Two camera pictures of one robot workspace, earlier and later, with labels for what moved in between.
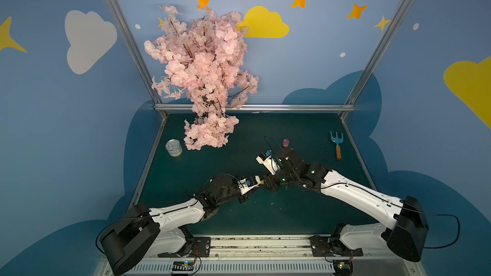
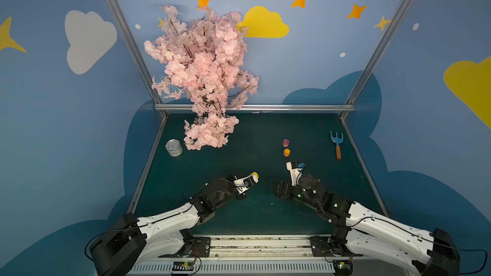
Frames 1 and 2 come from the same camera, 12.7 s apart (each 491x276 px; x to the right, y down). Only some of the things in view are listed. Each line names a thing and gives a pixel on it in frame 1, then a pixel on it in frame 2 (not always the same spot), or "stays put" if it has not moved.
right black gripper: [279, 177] to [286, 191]
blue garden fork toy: [337, 140] stays put
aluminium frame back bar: [303, 107] stays put
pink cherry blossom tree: [204, 65] stays put
